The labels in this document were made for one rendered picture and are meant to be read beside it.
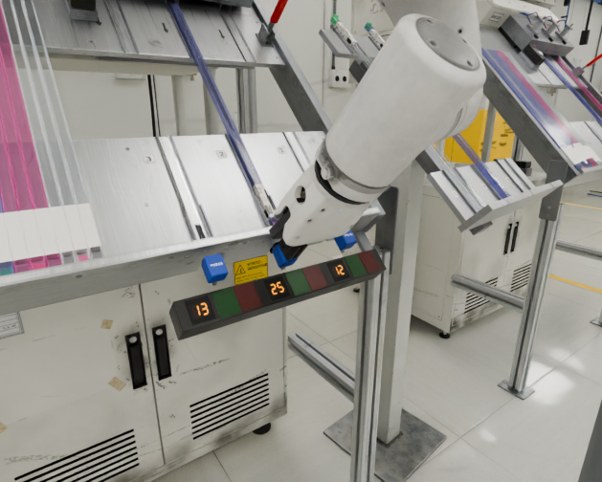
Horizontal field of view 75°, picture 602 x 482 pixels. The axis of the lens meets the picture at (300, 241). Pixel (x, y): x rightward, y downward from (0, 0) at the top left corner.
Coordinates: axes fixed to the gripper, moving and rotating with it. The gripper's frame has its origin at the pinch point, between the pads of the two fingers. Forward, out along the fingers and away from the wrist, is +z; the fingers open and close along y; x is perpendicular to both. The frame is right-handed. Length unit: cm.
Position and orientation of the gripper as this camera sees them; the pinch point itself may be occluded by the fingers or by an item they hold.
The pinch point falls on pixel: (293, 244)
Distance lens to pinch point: 55.0
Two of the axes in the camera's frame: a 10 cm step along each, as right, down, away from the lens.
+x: -4.1, -8.5, 3.4
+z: -4.0, 5.0, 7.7
